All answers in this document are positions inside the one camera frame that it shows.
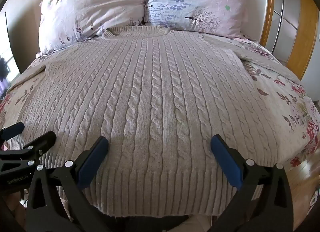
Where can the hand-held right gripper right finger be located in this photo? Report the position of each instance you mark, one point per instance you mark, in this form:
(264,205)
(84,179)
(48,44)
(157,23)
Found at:
(226,164)

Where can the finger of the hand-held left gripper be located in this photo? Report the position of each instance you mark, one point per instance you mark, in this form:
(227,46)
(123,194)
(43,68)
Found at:
(15,129)
(41,142)

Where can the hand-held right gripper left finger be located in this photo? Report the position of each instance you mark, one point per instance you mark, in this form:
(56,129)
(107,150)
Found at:
(92,164)

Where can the floral bedspread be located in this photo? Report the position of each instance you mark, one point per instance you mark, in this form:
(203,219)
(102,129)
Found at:
(287,97)

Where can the pink floral pillow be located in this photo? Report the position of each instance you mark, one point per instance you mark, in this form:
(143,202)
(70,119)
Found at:
(95,6)

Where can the white headboard with wooden edge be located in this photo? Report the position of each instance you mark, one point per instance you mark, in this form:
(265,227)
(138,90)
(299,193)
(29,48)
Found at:
(258,4)

